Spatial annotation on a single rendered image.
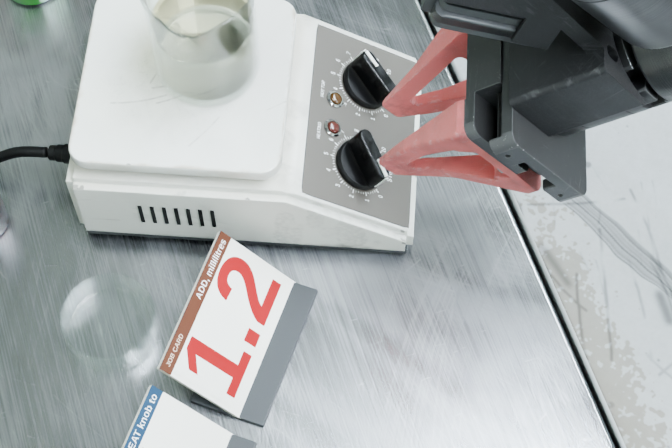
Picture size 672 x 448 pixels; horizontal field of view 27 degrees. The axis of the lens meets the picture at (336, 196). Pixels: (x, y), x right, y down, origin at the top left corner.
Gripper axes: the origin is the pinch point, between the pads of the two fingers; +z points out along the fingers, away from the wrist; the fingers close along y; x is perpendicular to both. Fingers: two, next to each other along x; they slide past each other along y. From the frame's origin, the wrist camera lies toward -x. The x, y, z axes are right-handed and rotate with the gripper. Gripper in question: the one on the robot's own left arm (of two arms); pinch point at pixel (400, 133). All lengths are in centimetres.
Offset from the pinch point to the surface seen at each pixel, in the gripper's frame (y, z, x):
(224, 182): 0.0, 11.5, -1.3
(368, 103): -6.9, 6.8, 5.2
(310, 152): -2.6, 8.3, 2.1
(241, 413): 11.3, 14.4, 4.8
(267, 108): -3.9, 8.7, -1.3
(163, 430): 13.5, 15.7, 0.3
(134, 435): 14.1, 16.2, -1.3
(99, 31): -8.5, 16.6, -7.8
